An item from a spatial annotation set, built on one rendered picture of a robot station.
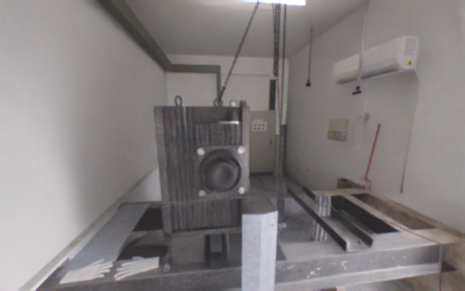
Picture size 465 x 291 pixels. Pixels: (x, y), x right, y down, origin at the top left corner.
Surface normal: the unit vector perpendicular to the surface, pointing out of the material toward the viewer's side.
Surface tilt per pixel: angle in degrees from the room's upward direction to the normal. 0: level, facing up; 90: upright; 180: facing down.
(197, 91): 90
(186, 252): 90
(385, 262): 90
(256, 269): 90
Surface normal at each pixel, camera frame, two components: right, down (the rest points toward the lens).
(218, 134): 0.12, 0.18
